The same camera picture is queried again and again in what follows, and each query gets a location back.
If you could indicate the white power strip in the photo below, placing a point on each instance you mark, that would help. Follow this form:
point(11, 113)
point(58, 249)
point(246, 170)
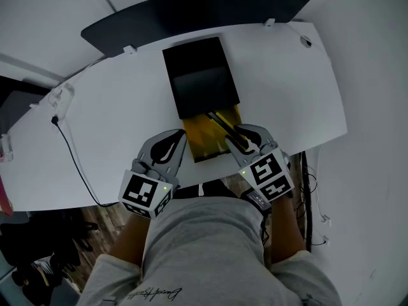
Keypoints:
point(60, 100)

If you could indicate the person's right forearm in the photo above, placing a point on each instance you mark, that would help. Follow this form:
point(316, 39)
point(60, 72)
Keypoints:
point(288, 231)

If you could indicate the white desk edge bracket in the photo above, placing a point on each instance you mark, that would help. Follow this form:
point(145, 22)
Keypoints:
point(5, 147)

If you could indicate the person's black trousers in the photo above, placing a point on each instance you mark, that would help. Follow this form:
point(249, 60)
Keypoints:
point(191, 191)

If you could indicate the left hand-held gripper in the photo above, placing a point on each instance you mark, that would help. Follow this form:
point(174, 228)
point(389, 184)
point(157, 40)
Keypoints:
point(143, 191)

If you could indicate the person's left forearm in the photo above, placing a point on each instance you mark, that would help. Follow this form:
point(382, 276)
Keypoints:
point(129, 239)

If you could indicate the dark desk divider panel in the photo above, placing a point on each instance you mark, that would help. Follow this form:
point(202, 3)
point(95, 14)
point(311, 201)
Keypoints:
point(191, 14)

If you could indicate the black labelled device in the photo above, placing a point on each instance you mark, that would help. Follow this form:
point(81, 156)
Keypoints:
point(256, 199)

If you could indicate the white divider clamp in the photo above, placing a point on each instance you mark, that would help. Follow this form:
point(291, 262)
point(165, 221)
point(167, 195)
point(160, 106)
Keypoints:
point(269, 22)
point(129, 49)

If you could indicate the pink object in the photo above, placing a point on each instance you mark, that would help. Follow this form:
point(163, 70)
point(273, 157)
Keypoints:
point(4, 196)

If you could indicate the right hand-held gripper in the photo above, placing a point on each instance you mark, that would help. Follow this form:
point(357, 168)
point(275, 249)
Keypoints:
point(269, 175)

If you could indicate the black box with yellow tray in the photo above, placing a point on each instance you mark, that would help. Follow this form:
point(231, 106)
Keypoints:
point(199, 84)

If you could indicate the person's grey shirt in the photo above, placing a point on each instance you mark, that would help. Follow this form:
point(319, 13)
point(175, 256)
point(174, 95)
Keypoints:
point(204, 253)

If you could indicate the black office chair base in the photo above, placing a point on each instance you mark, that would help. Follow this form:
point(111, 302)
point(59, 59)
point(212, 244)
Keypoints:
point(54, 250)

